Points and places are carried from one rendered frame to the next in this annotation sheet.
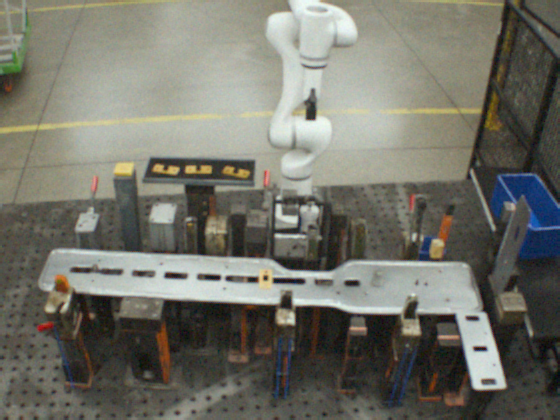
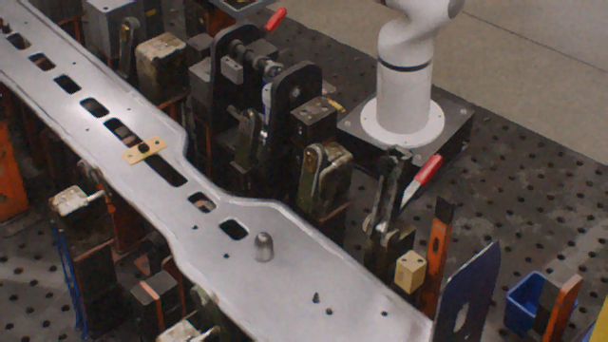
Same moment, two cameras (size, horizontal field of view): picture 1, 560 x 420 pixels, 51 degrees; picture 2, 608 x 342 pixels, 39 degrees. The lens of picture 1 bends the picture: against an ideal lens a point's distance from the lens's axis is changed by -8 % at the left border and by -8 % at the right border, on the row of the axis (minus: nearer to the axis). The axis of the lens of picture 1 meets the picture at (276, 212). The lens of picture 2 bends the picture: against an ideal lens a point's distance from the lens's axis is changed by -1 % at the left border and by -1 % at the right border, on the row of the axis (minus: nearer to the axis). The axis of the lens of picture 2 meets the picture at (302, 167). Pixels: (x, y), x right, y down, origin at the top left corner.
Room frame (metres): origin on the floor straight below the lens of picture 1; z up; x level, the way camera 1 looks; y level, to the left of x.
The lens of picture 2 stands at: (0.79, -1.06, 2.07)
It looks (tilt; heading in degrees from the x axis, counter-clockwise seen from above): 43 degrees down; 48
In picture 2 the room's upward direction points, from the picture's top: 1 degrees clockwise
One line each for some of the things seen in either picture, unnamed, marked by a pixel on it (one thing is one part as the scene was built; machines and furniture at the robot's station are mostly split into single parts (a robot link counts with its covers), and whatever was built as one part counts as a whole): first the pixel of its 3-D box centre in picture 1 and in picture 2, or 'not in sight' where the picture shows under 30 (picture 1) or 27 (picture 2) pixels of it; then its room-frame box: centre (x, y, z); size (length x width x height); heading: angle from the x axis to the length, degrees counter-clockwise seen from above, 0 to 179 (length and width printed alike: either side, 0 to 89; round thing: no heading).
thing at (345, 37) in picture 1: (322, 18); not in sight; (1.75, -0.11, 1.69); 0.30 x 0.16 x 0.09; 7
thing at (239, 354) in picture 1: (239, 313); (128, 189); (1.38, 0.10, 0.84); 0.17 x 0.06 x 0.29; 1
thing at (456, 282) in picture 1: (258, 281); (135, 148); (1.37, 0.04, 1.00); 1.38 x 0.22 x 0.02; 91
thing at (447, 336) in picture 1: (437, 363); not in sight; (1.20, -0.52, 0.84); 0.11 x 0.10 x 0.28; 1
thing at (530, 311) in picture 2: (428, 252); (537, 313); (1.83, -0.60, 0.74); 0.11 x 0.10 x 0.09; 91
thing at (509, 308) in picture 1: (496, 340); not in sight; (1.26, -0.72, 0.88); 0.08 x 0.08 x 0.36; 1
